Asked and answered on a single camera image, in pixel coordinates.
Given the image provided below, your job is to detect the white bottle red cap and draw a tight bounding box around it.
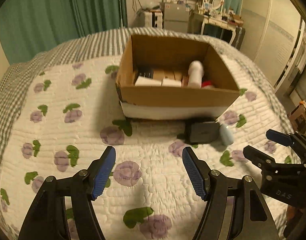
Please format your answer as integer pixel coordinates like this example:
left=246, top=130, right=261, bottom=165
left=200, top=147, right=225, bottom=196
left=201, top=80, right=215, bottom=89

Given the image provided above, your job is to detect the white small box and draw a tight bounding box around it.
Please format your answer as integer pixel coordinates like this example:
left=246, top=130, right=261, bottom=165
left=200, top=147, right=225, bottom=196
left=135, top=76, right=162, bottom=87

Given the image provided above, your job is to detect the white charger box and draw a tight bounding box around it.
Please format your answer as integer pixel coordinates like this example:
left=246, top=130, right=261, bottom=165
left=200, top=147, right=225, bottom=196
left=161, top=78, right=182, bottom=87

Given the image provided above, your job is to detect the black remote control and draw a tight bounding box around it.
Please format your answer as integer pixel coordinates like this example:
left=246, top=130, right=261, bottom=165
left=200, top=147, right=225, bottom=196
left=138, top=70, right=154, bottom=79

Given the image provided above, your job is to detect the brown wooden stool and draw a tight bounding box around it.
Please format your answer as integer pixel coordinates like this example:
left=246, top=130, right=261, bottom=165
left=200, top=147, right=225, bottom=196
left=288, top=104, right=306, bottom=132

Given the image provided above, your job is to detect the white floral quilted mat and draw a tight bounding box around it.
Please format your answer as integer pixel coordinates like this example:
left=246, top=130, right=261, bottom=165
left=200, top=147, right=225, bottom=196
left=0, top=55, right=301, bottom=240

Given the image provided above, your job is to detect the brown cardboard box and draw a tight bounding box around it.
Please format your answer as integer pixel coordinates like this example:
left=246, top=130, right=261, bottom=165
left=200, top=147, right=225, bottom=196
left=116, top=31, right=239, bottom=120

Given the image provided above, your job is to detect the white louvered wardrobe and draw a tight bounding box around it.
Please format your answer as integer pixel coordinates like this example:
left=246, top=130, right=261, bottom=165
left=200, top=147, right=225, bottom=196
left=240, top=0, right=301, bottom=86

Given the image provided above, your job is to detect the dark suitcase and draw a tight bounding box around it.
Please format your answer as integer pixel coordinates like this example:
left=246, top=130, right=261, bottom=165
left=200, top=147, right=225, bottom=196
left=232, top=27, right=245, bottom=50

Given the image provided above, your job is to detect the grey checkered bedspread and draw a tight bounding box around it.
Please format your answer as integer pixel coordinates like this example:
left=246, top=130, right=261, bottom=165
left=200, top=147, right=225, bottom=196
left=0, top=26, right=294, bottom=156

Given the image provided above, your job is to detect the white dressing table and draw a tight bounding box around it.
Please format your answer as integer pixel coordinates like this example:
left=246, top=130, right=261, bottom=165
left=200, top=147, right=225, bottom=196
left=200, top=15, right=241, bottom=46

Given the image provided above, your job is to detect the silver mini fridge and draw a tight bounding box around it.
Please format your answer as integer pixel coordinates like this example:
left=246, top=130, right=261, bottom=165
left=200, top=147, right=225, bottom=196
left=163, top=3, right=190, bottom=33

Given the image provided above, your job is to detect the white suitcase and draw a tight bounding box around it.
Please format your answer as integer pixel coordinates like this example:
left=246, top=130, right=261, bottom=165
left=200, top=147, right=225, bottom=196
left=142, top=10, right=163, bottom=29

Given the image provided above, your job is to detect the teal curtain left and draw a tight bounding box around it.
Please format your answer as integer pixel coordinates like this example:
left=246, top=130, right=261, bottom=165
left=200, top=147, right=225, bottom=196
left=0, top=0, right=127, bottom=64

